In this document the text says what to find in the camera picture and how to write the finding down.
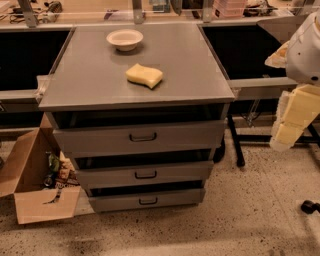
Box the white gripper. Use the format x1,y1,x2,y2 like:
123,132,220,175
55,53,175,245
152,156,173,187
265,42,320,152

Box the grey bottom drawer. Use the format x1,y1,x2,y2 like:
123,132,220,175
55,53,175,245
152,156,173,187
89,188,205,212

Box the grey drawer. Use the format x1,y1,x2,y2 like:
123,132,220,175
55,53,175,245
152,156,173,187
89,188,205,212
76,161,213,189
54,121,224,158

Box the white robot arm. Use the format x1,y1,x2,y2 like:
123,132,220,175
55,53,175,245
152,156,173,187
265,12,320,152

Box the grey drawer cabinet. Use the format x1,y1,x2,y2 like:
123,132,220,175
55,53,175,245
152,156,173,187
40,23,234,198

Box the grey top drawer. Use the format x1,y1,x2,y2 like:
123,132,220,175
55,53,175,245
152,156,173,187
54,121,224,158

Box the grey middle drawer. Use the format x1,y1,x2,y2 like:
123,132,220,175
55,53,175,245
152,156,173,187
76,161,213,189

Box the open cardboard box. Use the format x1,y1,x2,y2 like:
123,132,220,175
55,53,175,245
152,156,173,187
0,115,80,224

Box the black object on floor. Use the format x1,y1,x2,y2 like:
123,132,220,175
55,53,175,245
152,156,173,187
301,200,320,214

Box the grey side table top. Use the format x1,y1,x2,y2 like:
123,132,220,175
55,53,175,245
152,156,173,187
257,15,307,44

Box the pink box on shelf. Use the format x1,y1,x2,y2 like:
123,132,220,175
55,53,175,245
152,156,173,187
213,0,247,19

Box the yellow sponge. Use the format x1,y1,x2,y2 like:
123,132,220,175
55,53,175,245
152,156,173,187
125,64,163,89

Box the white bowl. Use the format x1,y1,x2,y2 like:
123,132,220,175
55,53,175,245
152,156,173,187
106,29,143,52

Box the snack packets in box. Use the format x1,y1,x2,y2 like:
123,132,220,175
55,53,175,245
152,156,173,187
43,152,79,204

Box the black table leg frame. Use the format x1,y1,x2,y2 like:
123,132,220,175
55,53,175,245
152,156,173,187
227,114,320,167

